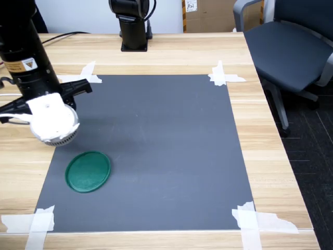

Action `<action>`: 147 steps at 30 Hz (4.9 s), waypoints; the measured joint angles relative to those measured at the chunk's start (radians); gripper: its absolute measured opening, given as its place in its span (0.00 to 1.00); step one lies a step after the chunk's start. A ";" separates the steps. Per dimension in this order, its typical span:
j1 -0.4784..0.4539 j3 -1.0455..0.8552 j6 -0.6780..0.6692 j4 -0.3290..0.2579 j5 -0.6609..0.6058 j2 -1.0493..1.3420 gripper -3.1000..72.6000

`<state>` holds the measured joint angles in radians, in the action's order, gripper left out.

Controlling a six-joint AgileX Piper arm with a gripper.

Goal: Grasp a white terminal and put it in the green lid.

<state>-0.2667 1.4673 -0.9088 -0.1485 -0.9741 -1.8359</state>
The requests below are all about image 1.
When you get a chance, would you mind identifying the round green lid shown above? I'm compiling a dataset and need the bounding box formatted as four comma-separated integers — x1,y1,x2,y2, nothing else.
64,151,112,194

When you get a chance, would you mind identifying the white tape patch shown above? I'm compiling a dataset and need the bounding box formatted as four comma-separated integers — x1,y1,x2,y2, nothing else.
1,205,55,250
56,61,104,84
231,201,299,250
208,60,247,87

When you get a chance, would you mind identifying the black fabric object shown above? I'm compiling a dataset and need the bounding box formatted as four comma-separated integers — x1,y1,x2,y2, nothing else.
33,0,49,34

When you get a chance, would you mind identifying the dark grey mat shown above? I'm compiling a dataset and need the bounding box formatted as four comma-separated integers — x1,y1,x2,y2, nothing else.
34,74,257,233

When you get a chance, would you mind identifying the brown cardboard box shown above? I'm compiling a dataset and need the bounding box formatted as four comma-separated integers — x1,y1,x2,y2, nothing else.
182,0,265,33

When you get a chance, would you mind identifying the dark blue office chair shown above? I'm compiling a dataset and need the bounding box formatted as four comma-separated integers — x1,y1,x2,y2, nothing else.
233,0,333,138

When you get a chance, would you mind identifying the black cable on table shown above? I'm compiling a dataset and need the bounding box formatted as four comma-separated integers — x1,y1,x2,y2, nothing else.
39,31,91,44

